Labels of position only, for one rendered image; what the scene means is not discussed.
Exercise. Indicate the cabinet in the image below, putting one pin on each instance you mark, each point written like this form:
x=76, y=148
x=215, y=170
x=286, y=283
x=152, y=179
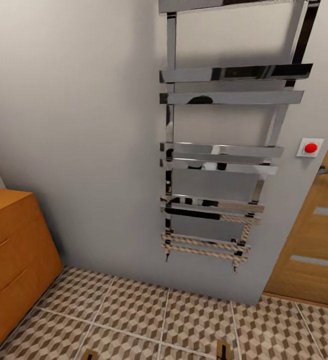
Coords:
x=29, y=262

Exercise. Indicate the towel rack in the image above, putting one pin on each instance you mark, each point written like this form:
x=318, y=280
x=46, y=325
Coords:
x=288, y=73

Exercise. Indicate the electric switch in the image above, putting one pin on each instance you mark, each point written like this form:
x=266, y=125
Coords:
x=309, y=147

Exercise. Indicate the door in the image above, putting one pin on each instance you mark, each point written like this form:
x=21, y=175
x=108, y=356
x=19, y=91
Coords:
x=301, y=270

